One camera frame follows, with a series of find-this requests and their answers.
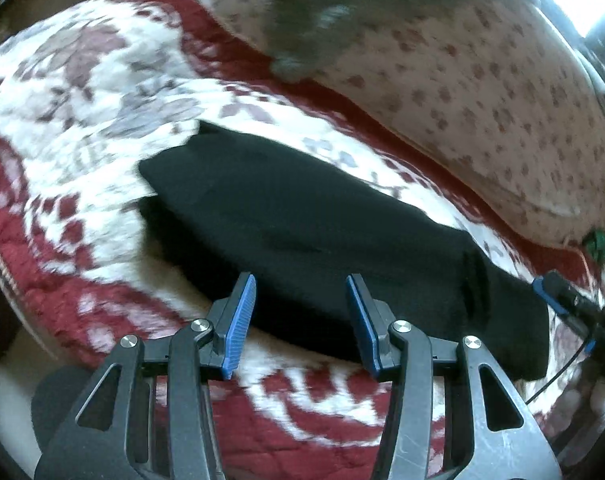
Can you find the black pants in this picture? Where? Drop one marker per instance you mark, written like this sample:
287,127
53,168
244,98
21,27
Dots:
307,220

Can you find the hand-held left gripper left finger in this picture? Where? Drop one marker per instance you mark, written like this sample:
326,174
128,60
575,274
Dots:
240,325

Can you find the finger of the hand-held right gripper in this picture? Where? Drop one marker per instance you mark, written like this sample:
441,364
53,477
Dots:
584,337
562,292

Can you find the beige floral pillow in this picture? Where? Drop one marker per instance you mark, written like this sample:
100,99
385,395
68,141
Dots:
482,135

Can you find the red white floral blanket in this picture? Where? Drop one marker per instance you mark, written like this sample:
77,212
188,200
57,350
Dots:
82,110

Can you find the grey-green cloth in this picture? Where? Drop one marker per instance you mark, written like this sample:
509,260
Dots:
382,0

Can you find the green cloth item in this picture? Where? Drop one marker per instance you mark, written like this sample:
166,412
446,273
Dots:
597,245

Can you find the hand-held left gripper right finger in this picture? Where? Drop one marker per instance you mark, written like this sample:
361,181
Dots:
360,325

